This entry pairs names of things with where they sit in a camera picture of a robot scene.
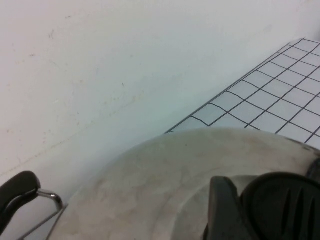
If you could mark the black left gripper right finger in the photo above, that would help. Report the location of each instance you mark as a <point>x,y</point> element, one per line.
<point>314,168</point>

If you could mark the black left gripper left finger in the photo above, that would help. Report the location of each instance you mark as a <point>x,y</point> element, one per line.
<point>222,207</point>

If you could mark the steel lid with black knob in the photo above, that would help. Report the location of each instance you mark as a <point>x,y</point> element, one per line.
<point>150,175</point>

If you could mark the white black-grid tablecloth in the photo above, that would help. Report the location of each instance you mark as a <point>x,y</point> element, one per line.
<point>275,100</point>

